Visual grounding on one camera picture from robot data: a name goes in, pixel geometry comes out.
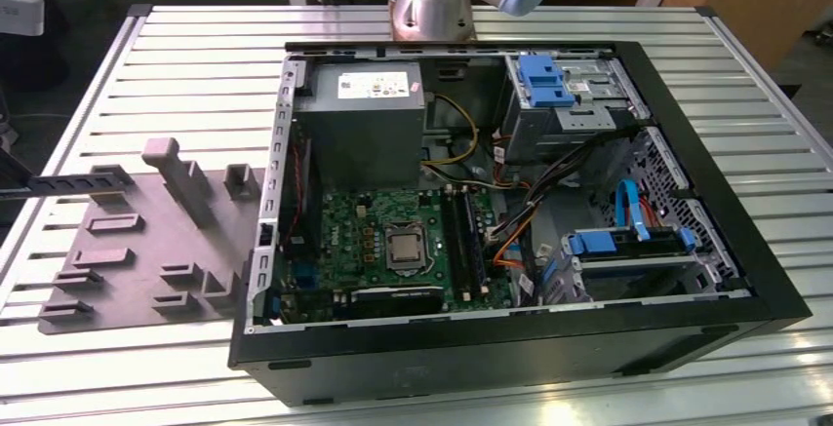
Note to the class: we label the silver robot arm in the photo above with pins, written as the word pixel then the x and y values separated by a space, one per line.
pixel 430 11

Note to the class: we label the black RAM slot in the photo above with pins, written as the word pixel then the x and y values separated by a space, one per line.
pixel 458 241
pixel 451 241
pixel 466 241

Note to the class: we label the grey parts rack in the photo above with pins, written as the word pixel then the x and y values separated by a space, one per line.
pixel 129 309

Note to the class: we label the green motherboard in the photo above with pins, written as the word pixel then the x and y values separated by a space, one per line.
pixel 344 211

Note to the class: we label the grey power supply unit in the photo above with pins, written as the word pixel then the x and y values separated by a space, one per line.
pixel 364 143

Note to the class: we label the silver CPU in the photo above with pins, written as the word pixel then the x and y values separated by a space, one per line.
pixel 404 248

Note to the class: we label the black graphics card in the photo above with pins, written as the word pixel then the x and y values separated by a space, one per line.
pixel 390 306

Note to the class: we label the black PC case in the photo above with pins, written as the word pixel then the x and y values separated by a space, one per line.
pixel 455 362

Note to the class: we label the silver metal drive cage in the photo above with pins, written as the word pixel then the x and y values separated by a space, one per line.
pixel 586 119

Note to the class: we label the hard disk in blue carrier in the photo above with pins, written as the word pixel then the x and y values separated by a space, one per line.
pixel 591 243

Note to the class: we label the silver metal disk bay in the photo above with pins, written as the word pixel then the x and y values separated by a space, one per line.
pixel 638 262

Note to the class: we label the brown wooden cabinet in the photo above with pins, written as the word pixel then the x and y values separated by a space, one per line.
pixel 761 2

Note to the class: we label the black chair base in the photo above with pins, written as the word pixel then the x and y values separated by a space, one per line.
pixel 821 35

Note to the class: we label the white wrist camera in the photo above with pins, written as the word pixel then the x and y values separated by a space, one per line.
pixel 19 7

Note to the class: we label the blue plastic drive bracket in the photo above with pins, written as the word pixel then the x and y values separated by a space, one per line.
pixel 543 80

